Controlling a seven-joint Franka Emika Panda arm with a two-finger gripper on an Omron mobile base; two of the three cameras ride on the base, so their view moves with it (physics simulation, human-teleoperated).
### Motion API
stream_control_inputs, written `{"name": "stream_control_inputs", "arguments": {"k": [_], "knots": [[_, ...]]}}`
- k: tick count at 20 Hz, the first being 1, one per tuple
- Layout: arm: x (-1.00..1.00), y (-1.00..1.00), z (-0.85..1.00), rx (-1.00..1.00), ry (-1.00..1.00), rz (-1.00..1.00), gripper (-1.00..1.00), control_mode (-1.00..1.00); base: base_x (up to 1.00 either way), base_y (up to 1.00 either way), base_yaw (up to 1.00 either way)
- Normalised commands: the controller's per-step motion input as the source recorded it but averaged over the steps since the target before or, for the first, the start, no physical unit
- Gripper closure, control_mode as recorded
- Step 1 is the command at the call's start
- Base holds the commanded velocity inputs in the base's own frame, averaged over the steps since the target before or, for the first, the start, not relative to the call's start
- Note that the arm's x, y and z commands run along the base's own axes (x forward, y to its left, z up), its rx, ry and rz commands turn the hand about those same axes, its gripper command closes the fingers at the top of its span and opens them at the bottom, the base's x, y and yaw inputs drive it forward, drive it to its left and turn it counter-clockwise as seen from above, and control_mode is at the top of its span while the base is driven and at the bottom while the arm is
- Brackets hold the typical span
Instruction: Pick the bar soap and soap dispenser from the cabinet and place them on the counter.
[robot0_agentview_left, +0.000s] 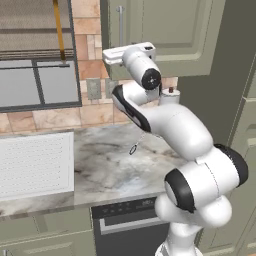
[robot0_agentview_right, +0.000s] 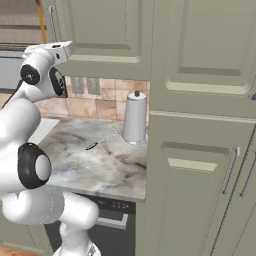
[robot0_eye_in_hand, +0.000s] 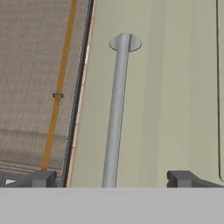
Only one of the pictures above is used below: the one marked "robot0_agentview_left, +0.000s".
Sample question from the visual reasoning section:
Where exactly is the olive tall cabinet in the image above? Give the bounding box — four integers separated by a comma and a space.
177, 0, 256, 256

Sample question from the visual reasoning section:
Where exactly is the white bottle with brown cap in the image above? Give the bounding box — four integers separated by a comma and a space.
159, 86, 181, 106

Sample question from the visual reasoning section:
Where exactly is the yellow blind wand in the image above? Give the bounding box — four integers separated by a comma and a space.
52, 0, 67, 63

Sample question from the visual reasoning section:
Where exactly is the grey wall outlet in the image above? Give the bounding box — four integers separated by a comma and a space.
86, 77, 102, 101
104, 77, 119, 100

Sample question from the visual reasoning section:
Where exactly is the olive drawer front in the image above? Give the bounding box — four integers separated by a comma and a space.
0, 207, 93, 238

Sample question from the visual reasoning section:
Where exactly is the olive wall cabinet door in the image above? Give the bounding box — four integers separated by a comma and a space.
106, 0, 228, 80

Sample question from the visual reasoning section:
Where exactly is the olive base cabinet door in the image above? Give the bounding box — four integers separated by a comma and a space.
0, 230, 97, 256

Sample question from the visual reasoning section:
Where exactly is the black dishwasher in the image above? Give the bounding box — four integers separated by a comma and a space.
90, 196, 172, 256

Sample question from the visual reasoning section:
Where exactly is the metal wire whisk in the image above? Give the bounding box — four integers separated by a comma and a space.
128, 132, 148, 156

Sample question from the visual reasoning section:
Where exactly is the grey window blind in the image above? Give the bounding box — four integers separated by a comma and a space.
0, 0, 75, 62

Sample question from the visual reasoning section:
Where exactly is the silver dishwasher handle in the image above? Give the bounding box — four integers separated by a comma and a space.
98, 216, 169, 235

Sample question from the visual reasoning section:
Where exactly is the dark framed window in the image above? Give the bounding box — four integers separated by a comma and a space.
0, 0, 83, 113

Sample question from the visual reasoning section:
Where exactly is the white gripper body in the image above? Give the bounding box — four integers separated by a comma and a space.
102, 45, 130, 67

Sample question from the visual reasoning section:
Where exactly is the silver cabinet door handle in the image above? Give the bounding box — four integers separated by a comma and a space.
116, 5, 126, 47

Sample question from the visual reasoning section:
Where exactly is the white sink basin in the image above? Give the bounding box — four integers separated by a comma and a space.
0, 131, 76, 202

